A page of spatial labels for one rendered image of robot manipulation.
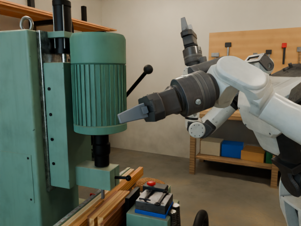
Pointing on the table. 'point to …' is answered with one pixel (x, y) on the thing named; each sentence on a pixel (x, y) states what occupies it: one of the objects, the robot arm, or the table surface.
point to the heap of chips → (145, 182)
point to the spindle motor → (98, 82)
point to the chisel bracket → (96, 176)
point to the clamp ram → (131, 199)
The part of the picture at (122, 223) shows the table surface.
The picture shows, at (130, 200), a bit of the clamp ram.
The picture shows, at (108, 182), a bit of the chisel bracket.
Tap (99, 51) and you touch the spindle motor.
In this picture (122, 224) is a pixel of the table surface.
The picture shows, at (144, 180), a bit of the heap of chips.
